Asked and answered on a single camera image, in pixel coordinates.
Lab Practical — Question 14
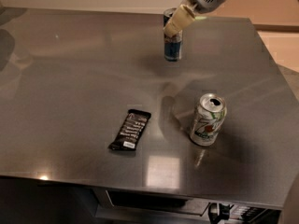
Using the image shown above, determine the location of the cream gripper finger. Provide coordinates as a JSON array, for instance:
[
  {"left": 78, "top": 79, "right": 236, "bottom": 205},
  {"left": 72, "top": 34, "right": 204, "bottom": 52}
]
[{"left": 164, "top": 5, "right": 195, "bottom": 36}]

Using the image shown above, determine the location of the blue silver Red Bull can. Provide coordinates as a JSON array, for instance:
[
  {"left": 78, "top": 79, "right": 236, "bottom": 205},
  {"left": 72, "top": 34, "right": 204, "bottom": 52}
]
[{"left": 164, "top": 8, "right": 183, "bottom": 62}]

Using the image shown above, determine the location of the white green 7up can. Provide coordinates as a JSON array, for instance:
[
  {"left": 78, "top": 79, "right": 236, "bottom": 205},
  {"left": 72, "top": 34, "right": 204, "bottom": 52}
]
[{"left": 190, "top": 93, "right": 227, "bottom": 147}]

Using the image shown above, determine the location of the black snack bar wrapper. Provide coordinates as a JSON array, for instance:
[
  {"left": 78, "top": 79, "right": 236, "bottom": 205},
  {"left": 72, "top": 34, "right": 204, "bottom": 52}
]
[{"left": 108, "top": 109, "right": 151, "bottom": 151}]

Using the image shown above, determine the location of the grey under-table shelf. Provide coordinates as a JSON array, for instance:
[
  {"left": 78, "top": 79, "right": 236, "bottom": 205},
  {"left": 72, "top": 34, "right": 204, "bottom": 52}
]
[{"left": 93, "top": 188, "right": 209, "bottom": 223}]

